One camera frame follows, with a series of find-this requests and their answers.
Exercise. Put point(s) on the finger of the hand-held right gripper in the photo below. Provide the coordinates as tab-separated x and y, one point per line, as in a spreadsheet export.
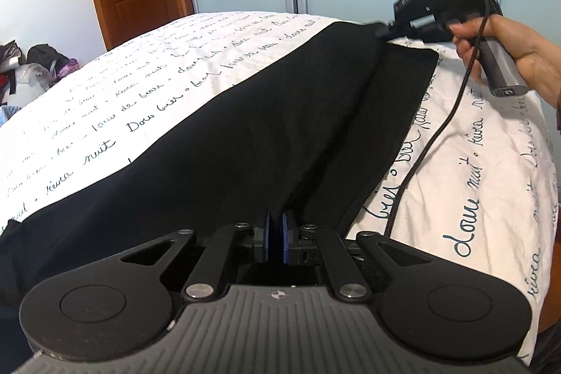
394	28

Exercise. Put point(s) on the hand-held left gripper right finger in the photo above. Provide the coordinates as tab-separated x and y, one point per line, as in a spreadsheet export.
288	240

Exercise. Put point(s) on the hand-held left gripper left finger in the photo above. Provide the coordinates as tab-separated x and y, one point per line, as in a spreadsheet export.
264	240

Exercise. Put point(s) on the black pants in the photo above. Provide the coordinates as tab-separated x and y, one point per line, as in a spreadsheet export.
263	115

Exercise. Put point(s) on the person's right hand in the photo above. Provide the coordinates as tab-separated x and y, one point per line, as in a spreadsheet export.
534	54

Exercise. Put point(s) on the white script-printed bedspread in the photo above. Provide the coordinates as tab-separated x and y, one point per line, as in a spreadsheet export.
131	93

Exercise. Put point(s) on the purple cloth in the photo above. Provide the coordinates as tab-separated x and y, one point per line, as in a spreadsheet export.
69	66

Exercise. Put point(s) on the clear plastic bag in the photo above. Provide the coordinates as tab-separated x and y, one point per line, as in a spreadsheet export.
33	76

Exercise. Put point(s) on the blue blanket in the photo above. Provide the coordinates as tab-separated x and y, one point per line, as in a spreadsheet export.
6	115

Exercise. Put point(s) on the black backpack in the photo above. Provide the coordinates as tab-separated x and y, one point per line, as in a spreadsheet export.
46	54

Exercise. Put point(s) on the pile of clothes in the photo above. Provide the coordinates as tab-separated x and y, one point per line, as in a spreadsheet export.
8	71

